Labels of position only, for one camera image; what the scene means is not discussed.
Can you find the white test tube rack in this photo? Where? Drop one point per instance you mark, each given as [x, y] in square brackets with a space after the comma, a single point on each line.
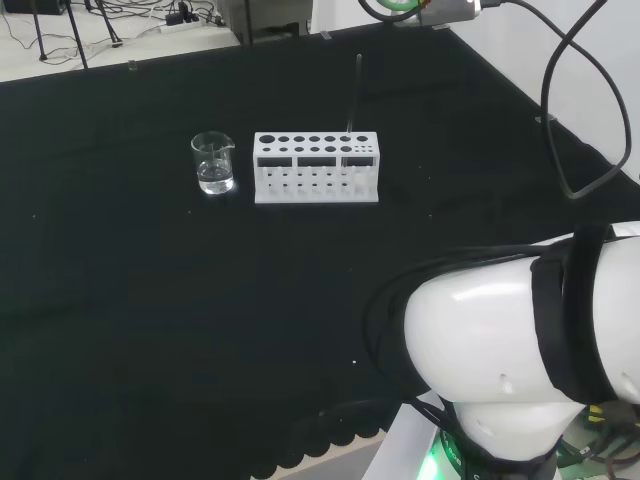
[315, 197]

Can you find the small glass beaker with water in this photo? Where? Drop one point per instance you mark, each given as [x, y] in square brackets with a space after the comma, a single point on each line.
[215, 177]

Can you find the black bench cloth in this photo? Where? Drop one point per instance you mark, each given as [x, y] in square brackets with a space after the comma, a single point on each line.
[150, 300]

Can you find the pale board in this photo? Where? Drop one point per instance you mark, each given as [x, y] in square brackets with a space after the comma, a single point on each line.
[400, 445]

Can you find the grey metal box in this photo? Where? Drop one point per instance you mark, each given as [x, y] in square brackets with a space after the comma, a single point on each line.
[270, 20]

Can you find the white power strip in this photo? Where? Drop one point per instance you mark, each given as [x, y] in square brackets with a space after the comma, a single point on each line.
[172, 27]

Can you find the black tripod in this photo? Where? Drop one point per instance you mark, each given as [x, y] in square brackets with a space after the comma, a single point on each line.
[75, 35]

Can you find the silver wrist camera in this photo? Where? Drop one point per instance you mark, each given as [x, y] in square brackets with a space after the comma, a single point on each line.
[450, 10]

